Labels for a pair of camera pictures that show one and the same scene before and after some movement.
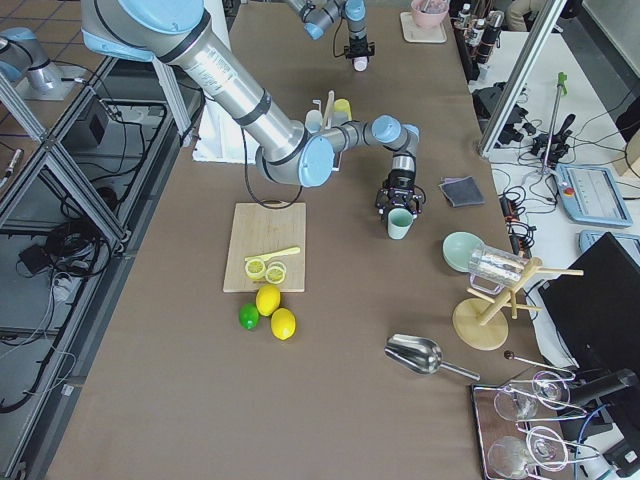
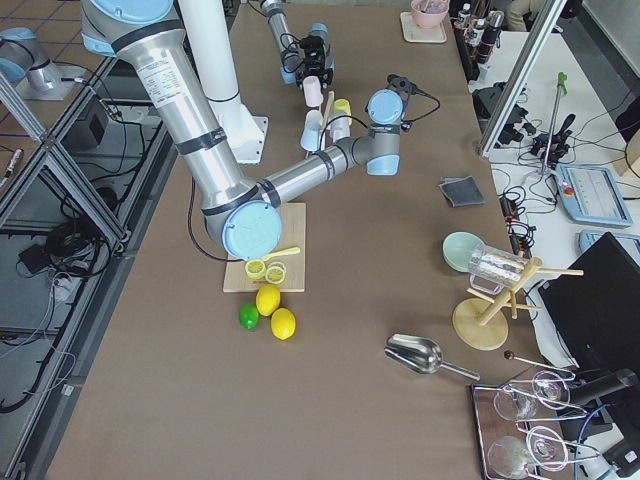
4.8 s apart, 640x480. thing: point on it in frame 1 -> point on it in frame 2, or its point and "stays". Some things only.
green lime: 249,315 stays
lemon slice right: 275,274 stays
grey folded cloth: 462,190 stays
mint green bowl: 457,249 stays
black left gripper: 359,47 -> 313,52
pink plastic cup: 360,63 -> 312,90
